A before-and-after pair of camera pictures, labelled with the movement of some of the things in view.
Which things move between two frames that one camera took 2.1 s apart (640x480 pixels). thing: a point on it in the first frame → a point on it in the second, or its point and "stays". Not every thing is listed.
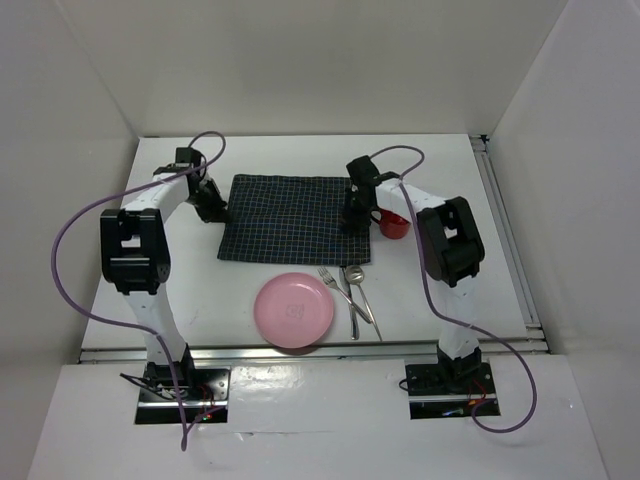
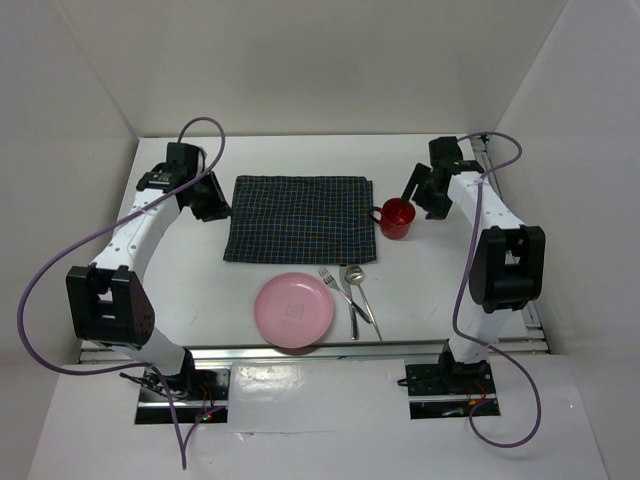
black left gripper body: [206, 192] stays
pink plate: [293, 310] stays
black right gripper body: [348, 202] → [426, 190]
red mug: [393, 226] stays
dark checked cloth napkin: [292, 220] stays
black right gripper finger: [358, 218] → [420, 171]
